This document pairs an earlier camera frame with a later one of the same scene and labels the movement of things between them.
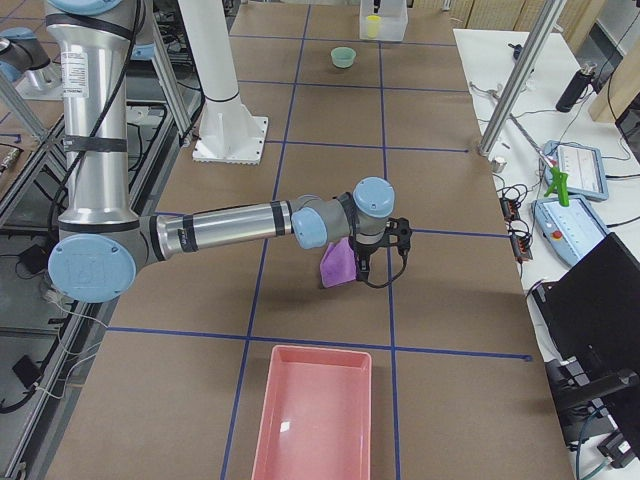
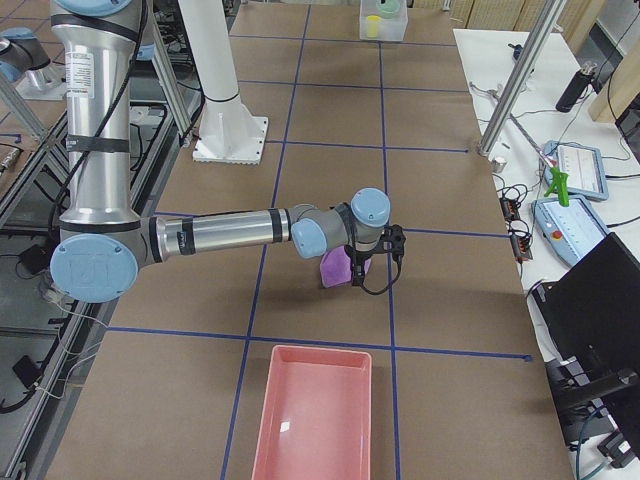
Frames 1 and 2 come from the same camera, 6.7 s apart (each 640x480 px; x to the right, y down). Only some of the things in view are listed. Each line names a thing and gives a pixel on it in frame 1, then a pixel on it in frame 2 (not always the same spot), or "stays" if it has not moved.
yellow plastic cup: (372, 23) stays
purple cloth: (338, 264) stays
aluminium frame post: (521, 75) stays
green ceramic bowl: (343, 57) → (387, 8)
